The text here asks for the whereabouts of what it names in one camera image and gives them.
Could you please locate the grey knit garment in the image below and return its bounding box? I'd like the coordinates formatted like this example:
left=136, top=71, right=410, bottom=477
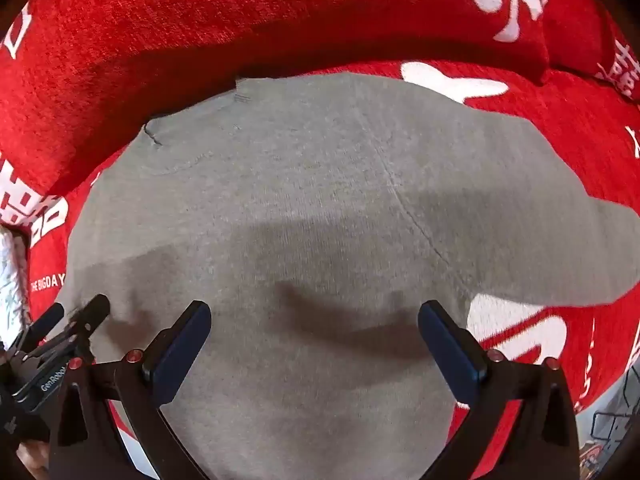
left=62, top=74, right=640, bottom=480

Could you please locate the dark wire rack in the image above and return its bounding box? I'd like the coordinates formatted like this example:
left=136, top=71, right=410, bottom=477
left=590, top=365, right=640, bottom=461

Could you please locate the red printed blanket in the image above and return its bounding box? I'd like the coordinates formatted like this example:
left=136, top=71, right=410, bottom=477
left=0, top=60, right=640, bottom=480

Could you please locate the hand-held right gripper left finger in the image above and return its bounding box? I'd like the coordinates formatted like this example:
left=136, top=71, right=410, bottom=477
left=47, top=300, right=213, bottom=480

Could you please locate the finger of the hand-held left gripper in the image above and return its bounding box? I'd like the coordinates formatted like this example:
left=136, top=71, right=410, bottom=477
left=25, top=294, right=111, bottom=361
left=17, top=303, right=65, bottom=349

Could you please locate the red printed sofa backrest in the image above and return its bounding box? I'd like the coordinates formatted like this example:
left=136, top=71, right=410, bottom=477
left=544, top=0, right=640, bottom=101
left=0, top=0, right=551, bottom=197

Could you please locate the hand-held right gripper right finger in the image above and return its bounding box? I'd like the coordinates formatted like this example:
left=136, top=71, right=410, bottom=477
left=418, top=301, right=582, bottom=480

